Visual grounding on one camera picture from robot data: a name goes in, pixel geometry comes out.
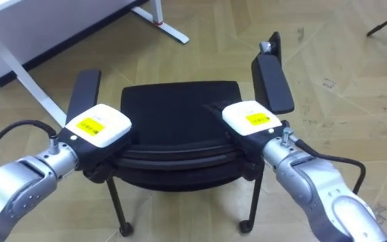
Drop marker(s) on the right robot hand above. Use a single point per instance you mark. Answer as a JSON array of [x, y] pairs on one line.
[[247, 119]]

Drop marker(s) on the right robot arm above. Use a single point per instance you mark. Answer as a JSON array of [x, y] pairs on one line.
[[314, 191]]

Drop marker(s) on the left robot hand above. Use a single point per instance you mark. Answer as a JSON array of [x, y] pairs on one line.
[[99, 127]]

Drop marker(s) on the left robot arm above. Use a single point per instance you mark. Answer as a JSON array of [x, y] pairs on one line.
[[12, 191]]

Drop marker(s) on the black office chair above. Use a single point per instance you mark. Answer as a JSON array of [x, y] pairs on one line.
[[180, 107]]

